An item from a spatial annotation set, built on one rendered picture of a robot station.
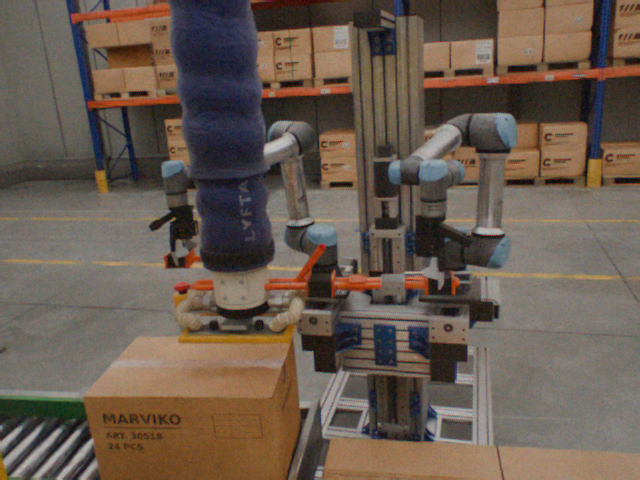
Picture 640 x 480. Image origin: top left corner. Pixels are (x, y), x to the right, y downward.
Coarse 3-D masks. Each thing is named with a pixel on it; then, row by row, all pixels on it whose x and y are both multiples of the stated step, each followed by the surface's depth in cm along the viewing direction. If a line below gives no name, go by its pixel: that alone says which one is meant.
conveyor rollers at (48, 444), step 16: (0, 416) 241; (16, 416) 238; (0, 432) 229; (16, 432) 226; (32, 432) 225; (48, 432) 231; (64, 432) 226; (80, 432) 224; (0, 448) 217; (16, 448) 216; (48, 448) 217; (64, 448) 214; (80, 448) 213; (16, 464) 213; (32, 464) 208; (48, 464) 205; (80, 464) 207; (96, 464) 204
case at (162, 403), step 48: (96, 384) 179; (144, 384) 177; (192, 384) 175; (240, 384) 173; (288, 384) 191; (96, 432) 177; (144, 432) 175; (192, 432) 173; (240, 432) 170; (288, 432) 188
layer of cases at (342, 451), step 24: (336, 456) 199; (360, 456) 198; (384, 456) 197; (408, 456) 197; (432, 456) 196; (456, 456) 195; (480, 456) 194; (504, 456) 193; (528, 456) 192; (552, 456) 192; (576, 456) 191; (600, 456) 190; (624, 456) 189
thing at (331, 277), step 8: (312, 272) 173; (320, 272) 173; (328, 272) 173; (312, 280) 167; (320, 280) 167; (328, 280) 166; (312, 288) 166; (320, 288) 166; (328, 288) 165; (312, 296) 166; (320, 296) 165; (328, 296) 165
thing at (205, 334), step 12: (204, 324) 172; (216, 324) 167; (252, 324) 169; (264, 324) 167; (180, 336) 166; (192, 336) 165; (204, 336) 165; (216, 336) 164; (228, 336) 164; (240, 336) 163; (252, 336) 163; (264, 336) 162; (276, 336) 162; (288, 336) 161
